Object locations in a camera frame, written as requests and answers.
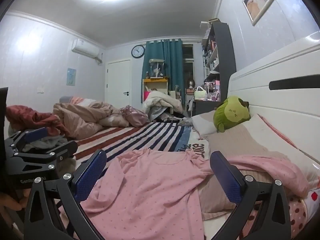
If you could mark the window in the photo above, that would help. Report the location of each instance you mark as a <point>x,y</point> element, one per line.
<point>188,62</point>

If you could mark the green plush toy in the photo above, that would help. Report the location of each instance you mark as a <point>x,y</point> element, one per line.
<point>231,113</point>

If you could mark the beige pink quilt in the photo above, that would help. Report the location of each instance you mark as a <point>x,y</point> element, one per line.
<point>85,117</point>

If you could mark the light green handbag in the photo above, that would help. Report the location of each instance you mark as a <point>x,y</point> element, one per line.
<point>200,94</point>

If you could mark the yellow white shelf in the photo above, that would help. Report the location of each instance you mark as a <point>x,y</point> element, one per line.
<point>155,80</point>

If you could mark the beige knitted pillow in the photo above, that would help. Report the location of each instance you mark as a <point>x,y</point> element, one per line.
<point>240,140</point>

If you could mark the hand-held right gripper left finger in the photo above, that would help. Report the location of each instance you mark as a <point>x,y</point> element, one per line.
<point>92,176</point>

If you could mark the striped printed bed sheet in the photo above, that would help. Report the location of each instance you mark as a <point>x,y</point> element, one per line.
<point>140,135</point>

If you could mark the framed wall picture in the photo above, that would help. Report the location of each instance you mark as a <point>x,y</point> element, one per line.
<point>258,1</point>

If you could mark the white air conditioner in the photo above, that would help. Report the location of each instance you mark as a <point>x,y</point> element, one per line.
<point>86,48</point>

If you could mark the dark bookshelf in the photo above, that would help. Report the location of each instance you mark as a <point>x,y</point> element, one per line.
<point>225,55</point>

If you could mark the pink polka dot sheet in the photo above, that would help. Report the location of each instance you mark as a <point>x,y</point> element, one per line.
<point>300,212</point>

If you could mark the glass display case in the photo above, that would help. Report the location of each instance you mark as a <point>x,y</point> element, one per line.
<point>156,68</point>

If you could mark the teal curtain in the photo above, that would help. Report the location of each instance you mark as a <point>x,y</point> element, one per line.
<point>170,55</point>

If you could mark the red cloth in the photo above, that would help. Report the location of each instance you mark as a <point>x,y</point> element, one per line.
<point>30,117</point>

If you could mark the pink dotted shirt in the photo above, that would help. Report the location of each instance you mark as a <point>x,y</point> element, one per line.
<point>150,192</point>

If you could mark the round wall clock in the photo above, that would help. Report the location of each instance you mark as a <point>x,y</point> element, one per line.
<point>138,51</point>

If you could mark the white pillow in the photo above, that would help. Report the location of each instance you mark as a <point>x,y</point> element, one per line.
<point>202,123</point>

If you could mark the white blanket heap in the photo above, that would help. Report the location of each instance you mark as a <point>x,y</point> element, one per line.
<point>162,103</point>

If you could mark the white door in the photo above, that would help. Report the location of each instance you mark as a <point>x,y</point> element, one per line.
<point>118,80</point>

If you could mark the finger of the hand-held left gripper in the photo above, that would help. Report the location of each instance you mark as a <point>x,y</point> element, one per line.
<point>63,150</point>
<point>37,133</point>

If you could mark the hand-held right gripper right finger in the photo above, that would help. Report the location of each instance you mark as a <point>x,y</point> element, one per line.
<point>226,180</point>

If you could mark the blue wall poster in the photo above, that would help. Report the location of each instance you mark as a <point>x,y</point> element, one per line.
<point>71,76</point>

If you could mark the white bed headboard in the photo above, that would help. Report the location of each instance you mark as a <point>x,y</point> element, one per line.
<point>275,65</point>

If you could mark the person's left forearm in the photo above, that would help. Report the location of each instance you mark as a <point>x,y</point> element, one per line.
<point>10,201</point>

